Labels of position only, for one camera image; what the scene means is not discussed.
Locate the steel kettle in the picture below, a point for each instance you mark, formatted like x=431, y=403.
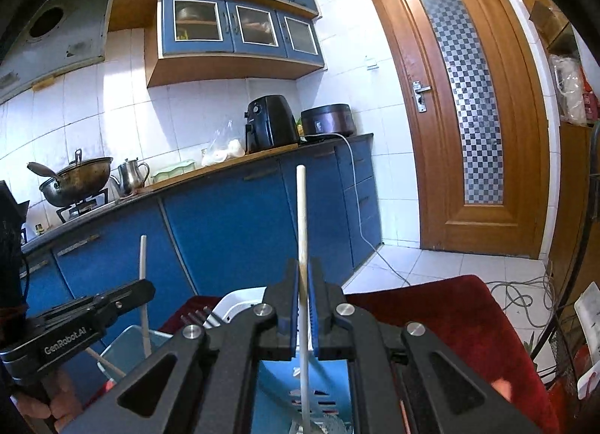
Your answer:
x=132, y=176

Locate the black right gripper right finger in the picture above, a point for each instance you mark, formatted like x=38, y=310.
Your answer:
x=403, y=380

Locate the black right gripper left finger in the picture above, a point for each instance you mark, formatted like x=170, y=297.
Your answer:
x=202, y=380

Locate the white chopstick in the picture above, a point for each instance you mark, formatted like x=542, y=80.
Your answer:
x=144, y=314
x=303, y=324

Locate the white chopstick in holder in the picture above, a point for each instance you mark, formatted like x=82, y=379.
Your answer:
x=144, y=314

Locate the grey range hood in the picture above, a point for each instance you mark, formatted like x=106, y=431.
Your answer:
x=64, y=35

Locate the clear plastic bag on counter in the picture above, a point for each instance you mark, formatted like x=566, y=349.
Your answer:
x=225, y=146

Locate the blue upper wall cabinets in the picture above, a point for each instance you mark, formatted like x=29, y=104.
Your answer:
x=199, y=40

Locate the steel wok with lid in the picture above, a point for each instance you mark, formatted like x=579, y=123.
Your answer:
x=79, y=180

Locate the light blue utensil holder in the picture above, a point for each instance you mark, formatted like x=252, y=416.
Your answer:
x=277, y=404

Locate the dark rice cooker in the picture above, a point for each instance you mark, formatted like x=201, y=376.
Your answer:
x=326, y=119

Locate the steel forks on table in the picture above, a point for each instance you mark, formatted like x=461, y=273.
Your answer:
x=206, y=318

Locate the person's left hand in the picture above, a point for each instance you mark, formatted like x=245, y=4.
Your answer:
x=63, y=406

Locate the blue lower kitchen cabinets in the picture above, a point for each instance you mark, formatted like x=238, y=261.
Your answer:
x=233, y=229

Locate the white perforated basket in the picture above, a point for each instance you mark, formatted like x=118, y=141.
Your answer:
x=234, y=303

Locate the black air fryer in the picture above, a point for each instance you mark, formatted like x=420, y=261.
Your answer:
x=269, y=124

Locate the dark red floral tablecloth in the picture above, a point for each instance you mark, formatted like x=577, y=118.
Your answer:
x=463, y=314

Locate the cluttered wooden side shelf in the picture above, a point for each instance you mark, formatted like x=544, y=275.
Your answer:
x=573, y=96

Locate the brown wooden glass door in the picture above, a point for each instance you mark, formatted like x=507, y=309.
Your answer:
x=481, y=148

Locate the black wire rack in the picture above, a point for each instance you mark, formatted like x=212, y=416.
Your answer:
x=559, y=351

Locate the silver door handle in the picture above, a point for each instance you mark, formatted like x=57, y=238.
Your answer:
x=418, y=94

